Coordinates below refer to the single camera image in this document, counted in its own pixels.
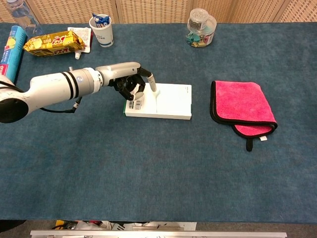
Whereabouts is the wicker folding screen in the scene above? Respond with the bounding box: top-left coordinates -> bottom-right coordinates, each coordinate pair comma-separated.
0,0 -> 317,24

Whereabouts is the white spouted pouch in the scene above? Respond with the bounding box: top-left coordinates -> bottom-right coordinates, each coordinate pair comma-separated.
67,26 -> 93,60

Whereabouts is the clear jar of binder clips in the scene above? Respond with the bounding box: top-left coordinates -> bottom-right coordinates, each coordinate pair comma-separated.
186,15 -> 217,49

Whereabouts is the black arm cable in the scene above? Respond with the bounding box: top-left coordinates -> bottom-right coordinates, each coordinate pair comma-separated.
39,96 -> 83,114

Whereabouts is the blue rolled tube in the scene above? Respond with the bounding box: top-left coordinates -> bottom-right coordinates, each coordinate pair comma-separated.
0,25 -> 28,85

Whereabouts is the aluminium profile rail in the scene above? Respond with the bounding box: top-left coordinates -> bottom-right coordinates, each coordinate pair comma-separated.
30,230 -> 288,238

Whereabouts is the pink cloth black trim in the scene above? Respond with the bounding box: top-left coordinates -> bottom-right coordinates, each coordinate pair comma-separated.
210,80 -> 278,152

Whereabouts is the clear plastic water bottle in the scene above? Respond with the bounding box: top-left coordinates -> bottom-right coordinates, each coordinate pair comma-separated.
5,0 -> 45,38

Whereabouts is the yellow snack bag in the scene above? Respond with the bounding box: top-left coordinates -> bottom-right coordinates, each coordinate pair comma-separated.
23,30 -> 86,58

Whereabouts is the white plastic bag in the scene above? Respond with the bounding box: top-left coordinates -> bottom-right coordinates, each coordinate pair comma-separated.
74,220 -> 112,231

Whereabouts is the small clear jar of pins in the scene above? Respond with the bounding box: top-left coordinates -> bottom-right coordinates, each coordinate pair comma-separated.
187,8 -> 211,31

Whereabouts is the blue felt table mat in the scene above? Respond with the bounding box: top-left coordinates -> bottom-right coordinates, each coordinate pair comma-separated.
0,22 -> 317,223

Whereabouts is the white paper cup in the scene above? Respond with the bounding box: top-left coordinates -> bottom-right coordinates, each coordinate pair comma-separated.
89,14 -> 114,48

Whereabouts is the white box green edge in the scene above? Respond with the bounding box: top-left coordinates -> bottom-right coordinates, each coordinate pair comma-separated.
123,82 -> 193,120

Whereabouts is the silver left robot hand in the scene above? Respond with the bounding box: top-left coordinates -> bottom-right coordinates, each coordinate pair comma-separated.
95,61 -> 159,101

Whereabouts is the blue snack packet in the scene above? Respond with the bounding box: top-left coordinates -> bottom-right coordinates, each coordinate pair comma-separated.
92,12 -> 110,28

